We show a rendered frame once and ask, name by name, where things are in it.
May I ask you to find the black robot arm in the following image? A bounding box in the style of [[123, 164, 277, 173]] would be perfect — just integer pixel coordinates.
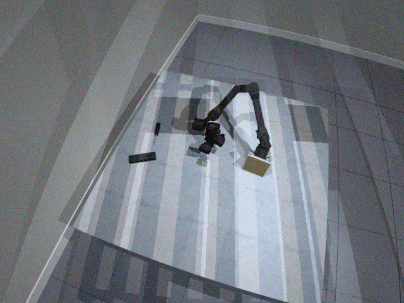
[[192, 82, 271, 160]]

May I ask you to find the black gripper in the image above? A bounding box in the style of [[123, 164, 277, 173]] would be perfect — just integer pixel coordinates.
[[199, 129, 221, 154]]

